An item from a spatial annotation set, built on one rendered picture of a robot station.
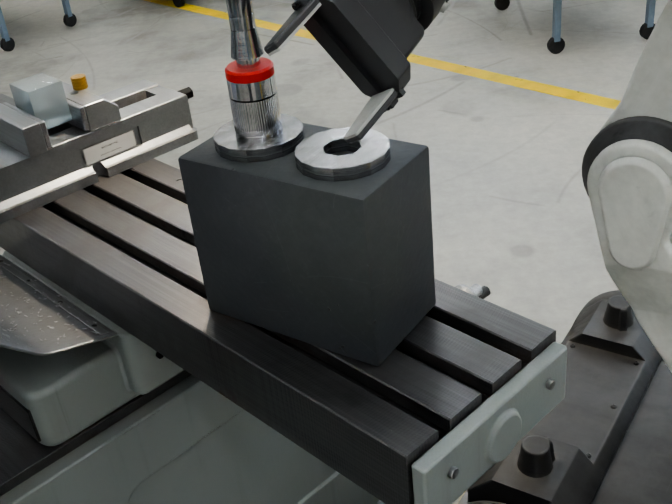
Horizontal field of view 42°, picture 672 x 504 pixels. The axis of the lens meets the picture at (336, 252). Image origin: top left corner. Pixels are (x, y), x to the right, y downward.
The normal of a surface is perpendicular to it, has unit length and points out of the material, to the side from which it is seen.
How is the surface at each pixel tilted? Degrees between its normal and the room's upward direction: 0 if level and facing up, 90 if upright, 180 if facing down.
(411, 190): 90
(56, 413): 90
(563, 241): 0
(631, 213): 90
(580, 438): 0
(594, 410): 0
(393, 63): 63
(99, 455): 90
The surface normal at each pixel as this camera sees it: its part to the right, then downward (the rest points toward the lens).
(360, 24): 0.55, -0.09
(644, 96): -0.53, 0.49
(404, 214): 0.83, 0.22
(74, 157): 0.68, 0.33
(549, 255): -0.10, -0.85
